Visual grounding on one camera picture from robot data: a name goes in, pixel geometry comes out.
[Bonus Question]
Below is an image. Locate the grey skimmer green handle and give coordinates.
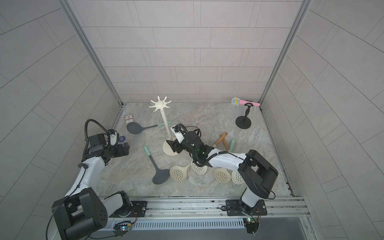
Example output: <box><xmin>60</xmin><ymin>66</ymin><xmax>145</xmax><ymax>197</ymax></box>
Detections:
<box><xmin>141</xmin><ymin>144</ymin><xmax>171</xmax><ymax>185</ymax></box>
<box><xmin>126</xmin><ymin>120</ymin><xmax>174</xmax><ymax>135</ymax></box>

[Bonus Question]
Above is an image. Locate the cream skimmer green handle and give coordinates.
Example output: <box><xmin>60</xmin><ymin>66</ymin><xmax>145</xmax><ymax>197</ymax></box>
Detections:
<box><xmin>190</xmin><ymin>137</ymin><xmax>237</xmax><ymax>175</ymax></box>

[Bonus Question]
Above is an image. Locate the cream utensil rack stand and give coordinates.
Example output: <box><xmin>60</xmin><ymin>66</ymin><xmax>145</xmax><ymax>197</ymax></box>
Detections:
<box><xmin>148</xmin><ymin>95</ymin><xmax>181</xmax><ymax>157</ymax></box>

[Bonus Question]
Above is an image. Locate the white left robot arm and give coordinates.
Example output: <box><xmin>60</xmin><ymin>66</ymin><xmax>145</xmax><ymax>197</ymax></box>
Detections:
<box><xmin>51</xmin><ymin>119</ymin><xmax>133</xmax><ymax>240</ymax></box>

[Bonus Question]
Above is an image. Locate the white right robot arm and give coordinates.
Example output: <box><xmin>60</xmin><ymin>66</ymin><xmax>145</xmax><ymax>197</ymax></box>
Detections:
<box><xmin>166</xmin><ymin>132</ymin><xmax>278</xmax><ymax>216</ymax></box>

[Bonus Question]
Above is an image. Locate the cream skimmer leftmost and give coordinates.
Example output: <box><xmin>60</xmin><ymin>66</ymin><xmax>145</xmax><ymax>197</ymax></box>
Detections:
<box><xmin>170</xmin><ymin>164</ymin><xmax>191</xmax><ymax>181</ymax></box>

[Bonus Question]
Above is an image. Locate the cream skimmer rightmost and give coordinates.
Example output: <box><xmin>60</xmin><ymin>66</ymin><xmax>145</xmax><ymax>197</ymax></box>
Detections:
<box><xmin>231</xmin><ymin>171</ymin><xmax>245</xmax><ymax>185</ymax></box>

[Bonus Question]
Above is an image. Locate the purple round sticker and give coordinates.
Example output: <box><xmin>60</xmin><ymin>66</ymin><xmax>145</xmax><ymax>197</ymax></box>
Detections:
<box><xmin>119</xmin><ymin>136</ymin><xmax>126</xmax><ymax>143</ymax></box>

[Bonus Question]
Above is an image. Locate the small red white card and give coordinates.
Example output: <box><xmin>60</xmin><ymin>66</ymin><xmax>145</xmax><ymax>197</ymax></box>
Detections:
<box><xmin>125</xmin><ymin>114</ymin><xmax>133</xmax><ymax>125</ymax></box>

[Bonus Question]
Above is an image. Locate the pink toy microphone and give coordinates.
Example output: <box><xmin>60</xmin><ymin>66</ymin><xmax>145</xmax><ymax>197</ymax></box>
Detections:
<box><xmin>231</xmin><ymin>98</ymin><xmax>260</xmax><ymax>107</ymax></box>

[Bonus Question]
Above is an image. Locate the left green circuit board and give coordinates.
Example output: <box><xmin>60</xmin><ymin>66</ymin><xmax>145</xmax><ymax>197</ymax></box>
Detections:
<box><xmin>113</xmin><ymin>221</ymin><xmax>133</xmax><ymax>236</ymax></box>

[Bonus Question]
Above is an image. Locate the green circuit board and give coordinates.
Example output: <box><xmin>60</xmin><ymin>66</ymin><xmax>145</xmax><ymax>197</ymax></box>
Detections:
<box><xmin>113</xmin><ymin>221</ymin><xmax>133</xmax><ymax>236</ymax></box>
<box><xmin>244</xmin><ymin>218</ymin><xmax>260</xmax><ymax>235</ymax></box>

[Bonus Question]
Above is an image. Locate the right green circuit board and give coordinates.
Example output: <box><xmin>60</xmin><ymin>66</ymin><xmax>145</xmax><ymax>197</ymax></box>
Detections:
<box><xmin>244</xmin><ymin>218</ymin><xmax>260</xmax><ymax>235</ymax></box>

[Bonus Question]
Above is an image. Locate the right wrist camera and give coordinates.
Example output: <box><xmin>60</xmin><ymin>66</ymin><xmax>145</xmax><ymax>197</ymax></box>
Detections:
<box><xmin>171</xmin><ymin>125</ymin><xmax>185</xmax><ymax>144</ymax></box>

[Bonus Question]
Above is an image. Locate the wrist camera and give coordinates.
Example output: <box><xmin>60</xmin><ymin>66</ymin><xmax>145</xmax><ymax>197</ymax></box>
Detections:
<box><xmin>171</xmin><ymin>125</ymin><xmax>185</xmax><ymax>144</ymax></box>
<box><xmin>108</xmin><ymin>129</ymin><xmax>119</xmax><ymax>147</ymax></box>

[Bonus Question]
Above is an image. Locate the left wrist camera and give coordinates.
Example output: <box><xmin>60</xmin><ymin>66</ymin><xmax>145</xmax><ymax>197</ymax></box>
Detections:
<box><xmin>108</xmin><ymin>129</ymin><xmax>119</xmax><ymax>147</ymax></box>

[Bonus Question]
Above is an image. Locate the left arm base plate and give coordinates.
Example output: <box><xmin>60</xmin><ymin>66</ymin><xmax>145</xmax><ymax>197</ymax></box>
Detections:
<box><xmin>110</xmin><ymin>201</ymin><xmax>148</xmax><ymax>218</ymax></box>

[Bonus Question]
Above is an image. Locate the aluminium mounting rail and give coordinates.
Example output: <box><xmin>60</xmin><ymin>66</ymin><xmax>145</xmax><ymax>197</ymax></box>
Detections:
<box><xmin>56</xmin><ymin>196</ymin><xmax>311</xmax><ymax>232</ymax></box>

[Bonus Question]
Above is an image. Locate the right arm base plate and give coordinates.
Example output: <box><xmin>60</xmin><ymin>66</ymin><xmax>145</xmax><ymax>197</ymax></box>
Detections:
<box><xmin>221</xmin><ymin>199</ymin><xmax>268</xmax><ymax>217</ymax></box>

